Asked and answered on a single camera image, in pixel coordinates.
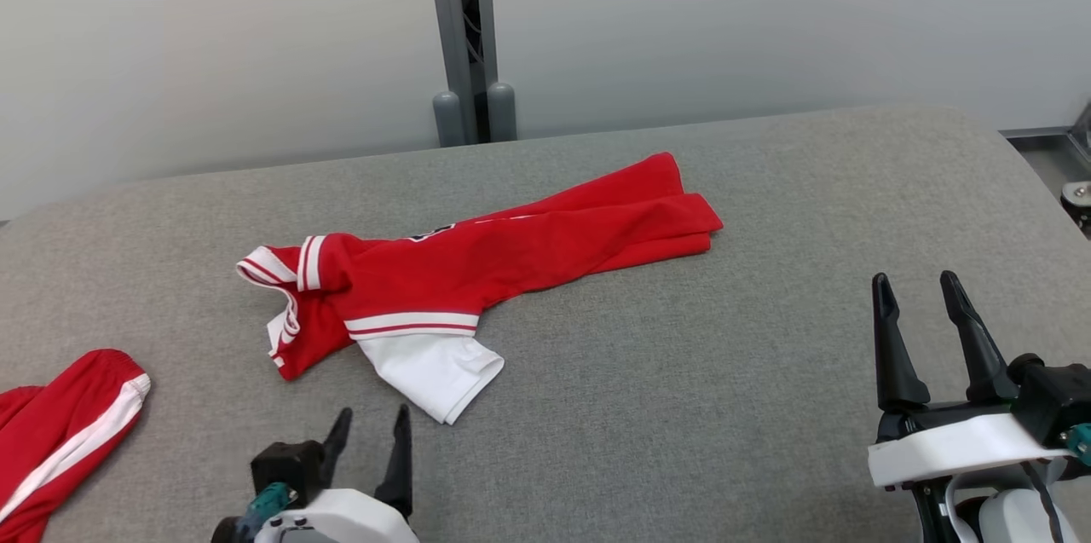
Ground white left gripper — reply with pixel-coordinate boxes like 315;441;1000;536
253;403;420;543

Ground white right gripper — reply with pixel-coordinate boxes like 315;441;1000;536
868;270;1071;491

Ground red jersey with black numbers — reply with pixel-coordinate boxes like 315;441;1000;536
236;152;724;425

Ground red shorts with white stripe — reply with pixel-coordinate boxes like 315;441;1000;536
0;348;153;543

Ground round metal foot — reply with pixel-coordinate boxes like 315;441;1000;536
1060;180;1091;230

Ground teal left camera connector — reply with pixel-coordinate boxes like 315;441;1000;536
239;482;296;540

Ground grey floor rail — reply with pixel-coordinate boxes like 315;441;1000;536
1000;125;1091;216

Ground grey rounded post cap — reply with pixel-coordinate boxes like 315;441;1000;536
432;90;465;149
486;82;518;143

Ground grey metal partition post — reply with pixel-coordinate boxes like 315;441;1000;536
423;0;499;145

